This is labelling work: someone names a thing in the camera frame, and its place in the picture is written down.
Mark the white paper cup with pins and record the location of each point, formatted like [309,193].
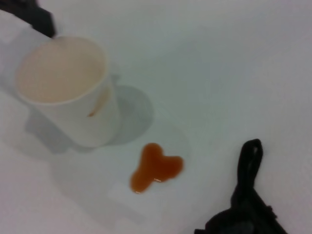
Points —
[61,70]

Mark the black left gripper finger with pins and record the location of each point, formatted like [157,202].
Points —
[36,17]

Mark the brown liquid stain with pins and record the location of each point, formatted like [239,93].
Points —
[156,165]

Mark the blue-purple rag black trim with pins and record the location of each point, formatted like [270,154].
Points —
[246,190]

